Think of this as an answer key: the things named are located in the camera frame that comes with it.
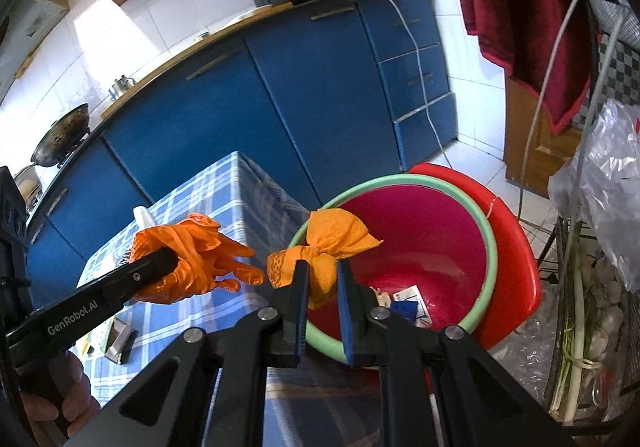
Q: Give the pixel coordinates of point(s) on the steel kettle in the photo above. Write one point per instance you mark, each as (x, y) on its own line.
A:
(122, 87)

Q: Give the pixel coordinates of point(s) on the green-rimmed red basin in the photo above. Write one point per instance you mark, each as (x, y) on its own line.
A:
(430, 247)

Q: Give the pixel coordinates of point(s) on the plain red basin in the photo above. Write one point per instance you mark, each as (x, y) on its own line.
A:
(515, 257)

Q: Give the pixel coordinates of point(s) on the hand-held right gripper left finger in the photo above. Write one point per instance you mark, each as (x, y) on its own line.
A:
(300, 317)

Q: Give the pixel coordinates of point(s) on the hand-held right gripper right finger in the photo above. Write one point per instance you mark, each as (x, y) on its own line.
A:
(345, 312)

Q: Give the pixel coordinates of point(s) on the dark red floral towel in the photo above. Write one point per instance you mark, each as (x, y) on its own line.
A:
(525, 12)

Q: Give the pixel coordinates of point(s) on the white sock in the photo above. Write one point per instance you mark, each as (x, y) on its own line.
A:
(144, 217)

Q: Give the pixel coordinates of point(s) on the green onion stalks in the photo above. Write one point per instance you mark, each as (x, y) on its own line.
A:
(577, 307)

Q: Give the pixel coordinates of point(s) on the blue base cabinet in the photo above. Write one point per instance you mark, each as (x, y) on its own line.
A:
(280, 102)

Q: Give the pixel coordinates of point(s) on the wooden door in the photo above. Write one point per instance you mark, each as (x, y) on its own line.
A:
(540, 152)

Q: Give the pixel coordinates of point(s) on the orange rubber glove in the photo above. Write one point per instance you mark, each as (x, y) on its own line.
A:
(195, 252)

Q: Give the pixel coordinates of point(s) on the orange mesh cloth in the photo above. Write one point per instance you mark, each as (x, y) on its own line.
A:
(332, 237)

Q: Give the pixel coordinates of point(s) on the teal and white carton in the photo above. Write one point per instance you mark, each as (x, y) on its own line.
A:
(407, 293)

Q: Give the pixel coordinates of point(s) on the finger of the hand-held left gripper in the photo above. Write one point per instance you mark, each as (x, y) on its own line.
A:
(150, 269)

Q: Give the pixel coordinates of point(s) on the clear plastic bag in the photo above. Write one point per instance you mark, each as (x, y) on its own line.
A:
(610, 187)

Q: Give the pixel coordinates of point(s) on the white plate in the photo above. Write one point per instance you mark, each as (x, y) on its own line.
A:
(242, 19)

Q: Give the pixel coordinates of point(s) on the blue knitted cloth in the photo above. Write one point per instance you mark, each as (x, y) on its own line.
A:
(404, 313)

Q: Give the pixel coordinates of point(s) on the black wok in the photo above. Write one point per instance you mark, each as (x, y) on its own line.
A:
(60, 137)

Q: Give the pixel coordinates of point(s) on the person's left hand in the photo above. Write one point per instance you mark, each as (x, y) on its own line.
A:
(82, 392)

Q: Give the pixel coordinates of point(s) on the grey range hood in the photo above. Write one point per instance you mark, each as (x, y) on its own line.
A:
(25, 42)

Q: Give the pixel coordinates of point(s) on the blue plaid tablecloth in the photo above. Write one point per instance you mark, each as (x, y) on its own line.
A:
(225, 197)

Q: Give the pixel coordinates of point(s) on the white cooking pot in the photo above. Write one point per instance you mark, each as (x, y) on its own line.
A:
(27, 189)

